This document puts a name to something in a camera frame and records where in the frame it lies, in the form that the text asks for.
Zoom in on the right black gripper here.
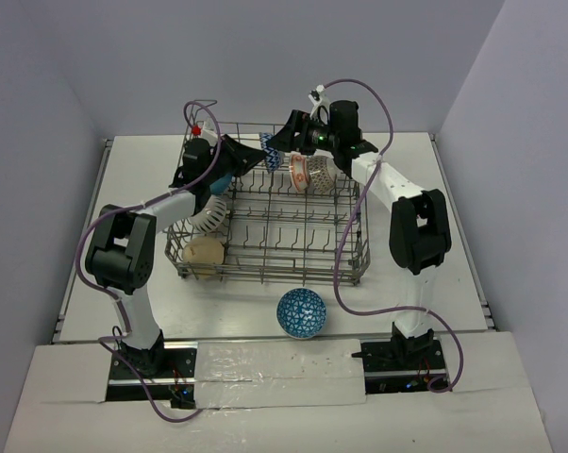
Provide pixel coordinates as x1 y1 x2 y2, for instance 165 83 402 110
267 110 341 156

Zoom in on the red patterned bowl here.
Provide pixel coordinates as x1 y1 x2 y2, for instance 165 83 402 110
259 132 283 174

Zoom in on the orange floral bowl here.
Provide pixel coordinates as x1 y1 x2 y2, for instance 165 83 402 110
289 153 310 193

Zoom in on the plain blue bowl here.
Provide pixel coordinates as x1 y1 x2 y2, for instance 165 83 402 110
209 175 232 196

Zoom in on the grey patterned bowl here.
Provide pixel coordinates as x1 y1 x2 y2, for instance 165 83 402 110
307 156 336 193

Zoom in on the grey wire dish rack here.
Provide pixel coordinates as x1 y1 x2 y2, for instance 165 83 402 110
163 99 373 287

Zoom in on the yellow bowl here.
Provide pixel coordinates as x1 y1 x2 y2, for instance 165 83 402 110
182 236 225 279

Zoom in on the blue patterned bowl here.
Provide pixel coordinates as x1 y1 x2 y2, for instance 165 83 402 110
276 288 327 340

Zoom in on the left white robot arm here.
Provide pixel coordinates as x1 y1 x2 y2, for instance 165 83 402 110
76 135 266 378

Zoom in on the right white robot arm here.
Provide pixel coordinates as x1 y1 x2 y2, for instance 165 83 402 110
267 100 452 369

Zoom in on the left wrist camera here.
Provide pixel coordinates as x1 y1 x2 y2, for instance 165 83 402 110
192 118 219 147

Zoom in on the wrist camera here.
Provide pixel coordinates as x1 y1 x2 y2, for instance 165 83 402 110
192 118 219 147
309 85 331 125

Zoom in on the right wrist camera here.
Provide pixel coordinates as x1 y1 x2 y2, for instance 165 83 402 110
309 85 331 125

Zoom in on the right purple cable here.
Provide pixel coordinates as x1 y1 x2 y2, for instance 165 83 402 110
321 77 467 394

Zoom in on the purple cable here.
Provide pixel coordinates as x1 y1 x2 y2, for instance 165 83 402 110
74 99 224 422
321 77 467 394

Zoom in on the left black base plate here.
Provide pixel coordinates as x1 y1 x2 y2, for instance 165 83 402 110
106 345 197 410

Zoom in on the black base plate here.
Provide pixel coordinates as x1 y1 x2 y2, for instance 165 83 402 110
351 340 448 394
106 345 197 410

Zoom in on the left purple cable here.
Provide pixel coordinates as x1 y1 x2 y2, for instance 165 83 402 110
74 99 224 422

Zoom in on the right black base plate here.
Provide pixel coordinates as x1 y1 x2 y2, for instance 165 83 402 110
351 340 448 394

